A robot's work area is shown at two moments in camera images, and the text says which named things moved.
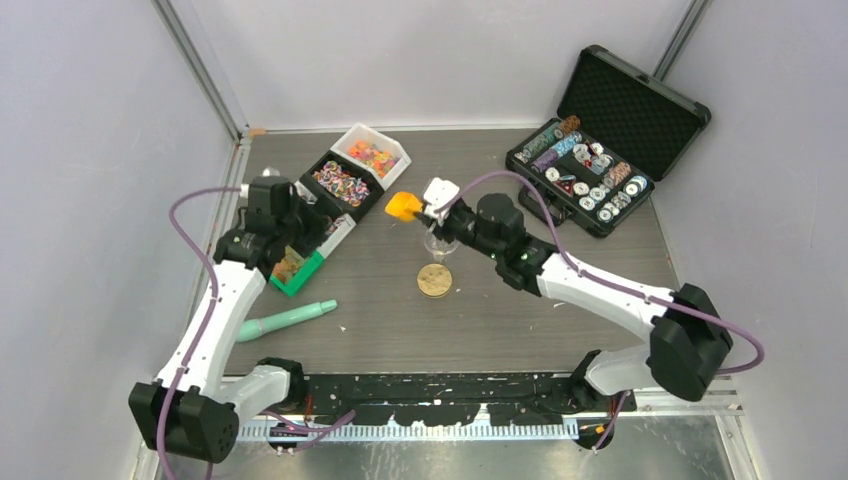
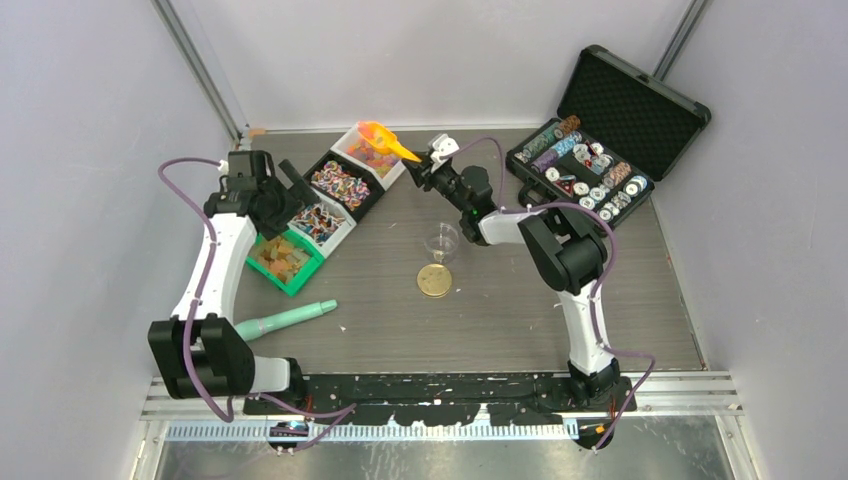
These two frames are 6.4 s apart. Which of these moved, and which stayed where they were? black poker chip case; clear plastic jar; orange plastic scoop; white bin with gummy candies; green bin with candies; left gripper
Moved: orange plastic scoop; left gripper
Stayed: green bin with candies; white bin with gummy candies; black poker chip case; clear plastic jar
